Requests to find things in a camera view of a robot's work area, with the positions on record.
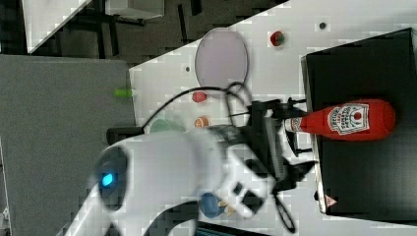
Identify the silver black toaster oven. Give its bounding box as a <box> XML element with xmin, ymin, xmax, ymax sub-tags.
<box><xmin>302</xmin><ymin>29</ymin><xmax>416</xmax><ymax>225</ymax></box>

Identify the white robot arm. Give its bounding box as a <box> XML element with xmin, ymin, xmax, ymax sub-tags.
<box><xmin>58</xmin><ymin>99</ymin><xmax>314</xmax><ymax>236</ymax></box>

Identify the bright green object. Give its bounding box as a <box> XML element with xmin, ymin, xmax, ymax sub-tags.
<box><xmin>114</xmin><ymin>88</ymin><xmax>134</xmax><ymax>97</ymax></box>

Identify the red strawberry toy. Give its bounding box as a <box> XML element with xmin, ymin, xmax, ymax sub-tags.
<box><xmin>192</xmin><ymin>91</ymin><xmax>208</xmax><ymax>103</ymax></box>

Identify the red plush ketchup bottle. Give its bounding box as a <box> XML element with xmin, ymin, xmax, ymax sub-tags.
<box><xmin>284</xmin><ymin>99</ymin><xmax>396</xmax><ymax>142</ymax></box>

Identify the orange slice toy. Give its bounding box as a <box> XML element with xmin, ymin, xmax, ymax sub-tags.
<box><xmin>194</xmin><ymin>116</ymin><xmax>209</xmax><ymax>128</ymax></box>

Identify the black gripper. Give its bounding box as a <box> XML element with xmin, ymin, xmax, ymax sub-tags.
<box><xmin>247</xmin><ymin>97</ymin><xmax>316</xmax><ymax>195</ymax></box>

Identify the grey round plate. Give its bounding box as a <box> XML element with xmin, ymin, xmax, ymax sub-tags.
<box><xmin>195</xmin><ymin>28</ymin><xmax>249</xmax><ymax>89</ymax></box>

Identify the small red tomato toy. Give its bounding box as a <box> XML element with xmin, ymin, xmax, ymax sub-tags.
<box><xmin>269</xmin><ymin>30</ymin><xmax>285</xmax><ymax>46</ymax></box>

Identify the green oval colander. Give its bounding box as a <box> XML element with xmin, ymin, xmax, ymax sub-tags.
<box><xmin>149</xmin><ymin>119</ymin><xmax>185</xmax><ymax>133</ymax></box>

